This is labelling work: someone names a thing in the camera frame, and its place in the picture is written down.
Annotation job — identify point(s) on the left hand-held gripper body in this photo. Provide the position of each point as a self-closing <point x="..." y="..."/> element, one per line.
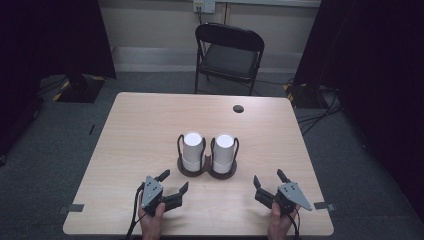
<point x="151" y="195"/>

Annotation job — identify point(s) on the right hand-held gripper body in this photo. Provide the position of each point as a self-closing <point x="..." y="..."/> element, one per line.
<point x="293" y="195"/>

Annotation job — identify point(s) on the dark wooden double cup holder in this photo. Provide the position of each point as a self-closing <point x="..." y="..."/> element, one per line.
<point x="208" y="168"/>

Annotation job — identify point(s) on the stack of white paper cups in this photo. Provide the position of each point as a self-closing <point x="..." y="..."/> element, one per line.
<point x="193" y="150"/>
<point x="223" y="153"/>

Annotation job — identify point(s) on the person's left hand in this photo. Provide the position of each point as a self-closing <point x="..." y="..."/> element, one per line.
<point x="151" y="226"/>

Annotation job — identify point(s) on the person's right hand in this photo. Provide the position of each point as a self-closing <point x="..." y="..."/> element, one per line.
<point x="278" y="225"/>

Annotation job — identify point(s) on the grey tape piece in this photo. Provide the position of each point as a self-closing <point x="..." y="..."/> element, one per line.
<point x="71" y="208"/>
<point x="324" y="206"/>

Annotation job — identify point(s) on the black stand base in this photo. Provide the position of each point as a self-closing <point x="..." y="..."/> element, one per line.
<point x="301" y="96"/>
<point x="80" y="90"/>

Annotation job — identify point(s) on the black folding chair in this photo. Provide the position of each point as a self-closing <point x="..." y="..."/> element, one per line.
<point x="230" y="58"/>

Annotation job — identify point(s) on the dark curtain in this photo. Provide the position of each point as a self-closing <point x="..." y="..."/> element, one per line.
<point x="40" y="50"/>
<point x="373" y="66"/>

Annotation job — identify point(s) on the white wall socket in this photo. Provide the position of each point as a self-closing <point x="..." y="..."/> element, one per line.
<point x="204" y="6"/>

